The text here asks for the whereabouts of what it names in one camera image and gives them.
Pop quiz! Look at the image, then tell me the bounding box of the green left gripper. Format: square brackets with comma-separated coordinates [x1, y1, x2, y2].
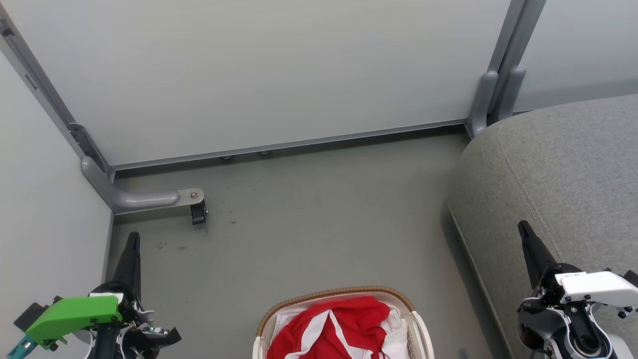
[25, 232, 182, 359]

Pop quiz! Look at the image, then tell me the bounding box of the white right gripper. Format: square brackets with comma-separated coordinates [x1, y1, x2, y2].
[517, 220, 638, 321]

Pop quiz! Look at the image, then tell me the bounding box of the red shirt with white print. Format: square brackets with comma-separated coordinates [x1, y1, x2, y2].
[268, 297, 409, 359]

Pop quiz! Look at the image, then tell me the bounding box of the grey fabric sofa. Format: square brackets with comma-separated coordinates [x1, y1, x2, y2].
[446, 95, 638, 359]

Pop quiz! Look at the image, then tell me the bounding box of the grey partition foot with plate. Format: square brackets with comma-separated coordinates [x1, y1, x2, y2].
[81, 156, 205, 215]

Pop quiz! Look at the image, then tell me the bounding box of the white laundry basket brown rim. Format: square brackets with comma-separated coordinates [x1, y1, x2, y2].
[252, 286, 435, 359]

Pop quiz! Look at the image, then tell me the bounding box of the white basket liner cloth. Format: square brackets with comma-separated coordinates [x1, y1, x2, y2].
[273, 305, 312, 332]

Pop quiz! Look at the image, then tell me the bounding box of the black cable with teal connector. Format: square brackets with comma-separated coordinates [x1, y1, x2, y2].
[7, 335, 36, 359]

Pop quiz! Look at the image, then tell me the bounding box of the grey double partition post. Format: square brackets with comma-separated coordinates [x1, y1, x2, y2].
[466, 0, 547, 139]

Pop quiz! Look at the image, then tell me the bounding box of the grey partition post with slots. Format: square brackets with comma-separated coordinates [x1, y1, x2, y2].
[0, 5, 116, 176]

